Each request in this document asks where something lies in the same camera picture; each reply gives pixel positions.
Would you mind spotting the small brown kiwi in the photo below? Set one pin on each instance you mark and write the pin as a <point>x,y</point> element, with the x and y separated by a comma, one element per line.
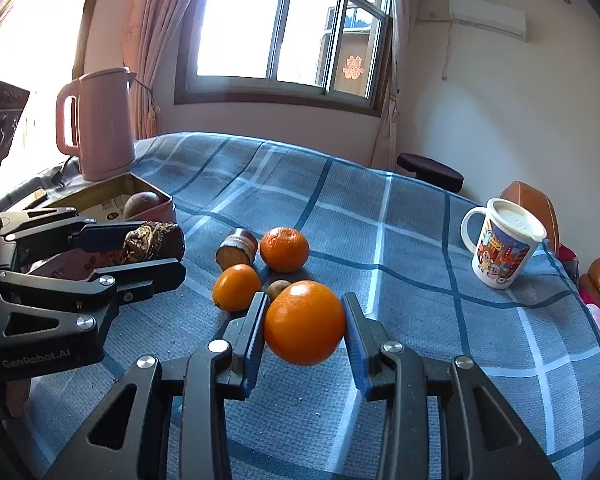
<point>277,288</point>

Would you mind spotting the white wall air conditioner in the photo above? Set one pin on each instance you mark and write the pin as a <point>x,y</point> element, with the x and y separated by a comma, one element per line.
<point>487,17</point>

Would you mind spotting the smooth orange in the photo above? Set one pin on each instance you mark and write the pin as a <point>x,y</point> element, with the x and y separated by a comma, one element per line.
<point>304,322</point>
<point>236,287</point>

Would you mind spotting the dark round stool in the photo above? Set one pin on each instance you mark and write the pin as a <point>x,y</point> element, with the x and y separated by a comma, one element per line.
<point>430,170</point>

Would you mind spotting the wooden framed sliding window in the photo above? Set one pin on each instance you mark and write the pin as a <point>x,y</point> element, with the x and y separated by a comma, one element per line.
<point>280,85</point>

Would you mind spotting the long pink curtain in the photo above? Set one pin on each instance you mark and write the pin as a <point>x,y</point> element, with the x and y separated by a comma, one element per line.
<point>155,35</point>

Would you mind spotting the blue plaid tablecloth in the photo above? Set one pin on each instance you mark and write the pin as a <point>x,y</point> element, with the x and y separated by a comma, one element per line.
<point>405,260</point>

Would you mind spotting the orange-brown chair back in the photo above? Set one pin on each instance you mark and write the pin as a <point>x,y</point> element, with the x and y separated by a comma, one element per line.
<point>525,195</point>

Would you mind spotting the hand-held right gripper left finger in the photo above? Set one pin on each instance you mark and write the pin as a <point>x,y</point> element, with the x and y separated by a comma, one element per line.
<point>254,345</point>

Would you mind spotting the white paper packet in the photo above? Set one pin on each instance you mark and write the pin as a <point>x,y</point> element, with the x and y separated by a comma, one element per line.
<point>105,207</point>

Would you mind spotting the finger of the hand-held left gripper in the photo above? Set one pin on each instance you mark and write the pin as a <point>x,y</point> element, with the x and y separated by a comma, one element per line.
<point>145,275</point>
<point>100,237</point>

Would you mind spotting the red paper window decal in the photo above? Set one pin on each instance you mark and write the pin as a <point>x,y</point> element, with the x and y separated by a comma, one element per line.
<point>353,67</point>

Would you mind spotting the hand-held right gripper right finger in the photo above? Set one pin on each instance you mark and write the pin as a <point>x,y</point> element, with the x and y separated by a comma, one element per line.
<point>355,360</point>

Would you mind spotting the white air conditioner pipe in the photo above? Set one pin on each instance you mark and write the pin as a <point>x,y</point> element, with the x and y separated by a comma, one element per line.
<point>447,55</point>

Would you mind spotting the pink electric kettle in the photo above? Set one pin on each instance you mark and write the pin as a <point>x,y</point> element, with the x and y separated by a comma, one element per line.
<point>105,125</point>

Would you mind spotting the red cloth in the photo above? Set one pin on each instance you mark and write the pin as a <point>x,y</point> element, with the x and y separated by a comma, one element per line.
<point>567,260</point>

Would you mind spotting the white mug lid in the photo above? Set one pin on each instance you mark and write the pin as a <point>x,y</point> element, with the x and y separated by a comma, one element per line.
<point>517,220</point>

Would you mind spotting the pink tin box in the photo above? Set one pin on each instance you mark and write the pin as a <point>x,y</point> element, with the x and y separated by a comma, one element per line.
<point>167,210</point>

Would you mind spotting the bumpy orange mandarin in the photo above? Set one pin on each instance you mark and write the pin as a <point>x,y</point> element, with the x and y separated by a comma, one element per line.
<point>284,249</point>

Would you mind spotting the dark brown water chestnut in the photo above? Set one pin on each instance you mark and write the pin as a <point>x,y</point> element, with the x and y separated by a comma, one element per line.
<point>152,242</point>

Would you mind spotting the round purple-brown taro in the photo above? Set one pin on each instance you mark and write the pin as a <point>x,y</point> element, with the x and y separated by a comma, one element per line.
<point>141,203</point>

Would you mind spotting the narrow pink curtain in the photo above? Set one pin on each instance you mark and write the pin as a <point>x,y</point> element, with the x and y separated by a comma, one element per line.
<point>400,10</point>

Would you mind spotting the white cartoon print mug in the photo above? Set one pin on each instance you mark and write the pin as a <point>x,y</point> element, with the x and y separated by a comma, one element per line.
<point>500,260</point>

